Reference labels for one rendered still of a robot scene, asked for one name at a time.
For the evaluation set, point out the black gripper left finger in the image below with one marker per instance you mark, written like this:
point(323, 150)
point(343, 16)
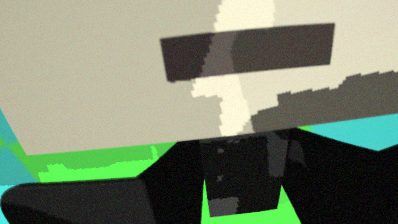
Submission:
point(170, 191)

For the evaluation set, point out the black two-prong plug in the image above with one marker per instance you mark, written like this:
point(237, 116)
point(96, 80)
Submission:
point(243, 173)

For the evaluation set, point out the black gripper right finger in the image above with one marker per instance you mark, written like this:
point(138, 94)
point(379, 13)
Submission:
point(332, 182)

